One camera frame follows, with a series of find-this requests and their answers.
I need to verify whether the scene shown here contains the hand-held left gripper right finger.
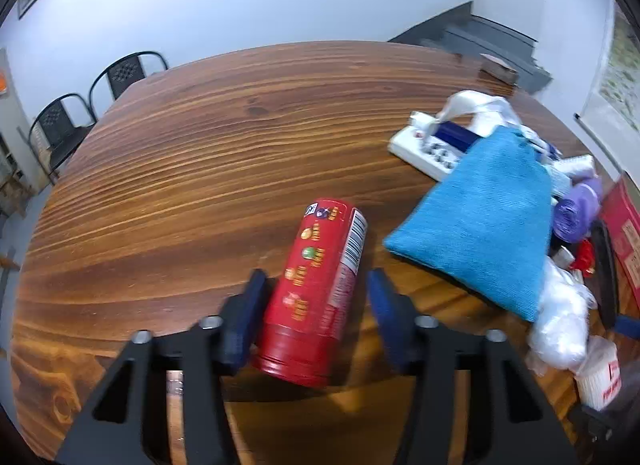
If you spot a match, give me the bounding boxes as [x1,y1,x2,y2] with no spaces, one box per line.
[366,267,583,465]

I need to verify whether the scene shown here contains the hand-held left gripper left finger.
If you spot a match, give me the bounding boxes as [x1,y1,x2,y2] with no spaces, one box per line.
[55,269,268,465]

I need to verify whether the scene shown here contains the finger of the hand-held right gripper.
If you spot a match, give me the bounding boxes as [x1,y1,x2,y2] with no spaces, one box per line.
[580,402,640,451]
[614,314,640,342]

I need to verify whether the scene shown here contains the white cup with red print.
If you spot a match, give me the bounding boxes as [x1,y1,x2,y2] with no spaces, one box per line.
[572,335,623,411]

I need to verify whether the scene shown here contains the black curved plastic item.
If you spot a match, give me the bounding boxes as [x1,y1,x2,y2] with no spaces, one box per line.
[589,221,622,330]

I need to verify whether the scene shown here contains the red chip can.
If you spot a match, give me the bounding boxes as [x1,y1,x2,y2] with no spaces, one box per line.
[250,199,369,390]

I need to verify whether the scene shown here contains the clear white plastic bag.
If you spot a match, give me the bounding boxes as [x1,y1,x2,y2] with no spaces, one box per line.
[527,257,598,376]

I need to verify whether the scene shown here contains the red snack packet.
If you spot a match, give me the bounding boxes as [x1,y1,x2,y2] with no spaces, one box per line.
[570,240,597,276]

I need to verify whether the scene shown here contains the red container box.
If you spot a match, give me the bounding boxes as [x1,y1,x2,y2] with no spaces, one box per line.
[599,172,640,291]

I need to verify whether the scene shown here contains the blue cloth pouch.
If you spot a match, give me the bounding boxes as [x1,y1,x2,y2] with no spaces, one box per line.
[382,126,555,323]

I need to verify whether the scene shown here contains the purple garbage bag roll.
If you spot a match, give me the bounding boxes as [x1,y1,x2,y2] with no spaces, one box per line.
[552,177,605,238]

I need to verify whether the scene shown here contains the white power strip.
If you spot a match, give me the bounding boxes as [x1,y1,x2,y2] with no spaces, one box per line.
[389,111,481,182]

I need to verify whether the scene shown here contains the bundle of blue white sachets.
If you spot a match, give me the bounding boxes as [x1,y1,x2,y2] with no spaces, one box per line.
[520,127,563,166]

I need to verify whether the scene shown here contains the white wrapped packet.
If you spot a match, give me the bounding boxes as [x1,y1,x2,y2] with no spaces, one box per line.
[552,155,598,196]

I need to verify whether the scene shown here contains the dark blue small box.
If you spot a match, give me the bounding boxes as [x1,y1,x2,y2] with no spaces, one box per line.
[435,121,481,152]

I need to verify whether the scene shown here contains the small wooden box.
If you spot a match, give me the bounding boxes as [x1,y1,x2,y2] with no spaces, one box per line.
[477,54,518,86]

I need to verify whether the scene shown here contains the black metal chair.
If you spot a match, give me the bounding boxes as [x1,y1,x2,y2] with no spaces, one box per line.
[89,51,170,118]
[27,93,98,186]

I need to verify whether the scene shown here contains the grey staircase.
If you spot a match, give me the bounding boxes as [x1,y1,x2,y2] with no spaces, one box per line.
[387,1,553,94]

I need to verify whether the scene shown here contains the wall scroll painting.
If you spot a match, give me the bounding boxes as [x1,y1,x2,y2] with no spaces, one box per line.
[572,0,640,133]

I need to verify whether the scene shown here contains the wooden frame stand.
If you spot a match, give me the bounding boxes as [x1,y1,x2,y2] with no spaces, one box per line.
[0,165,38,218]

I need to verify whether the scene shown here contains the orange wall sign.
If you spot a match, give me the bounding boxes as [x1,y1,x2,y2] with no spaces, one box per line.
[0,47,12,98]

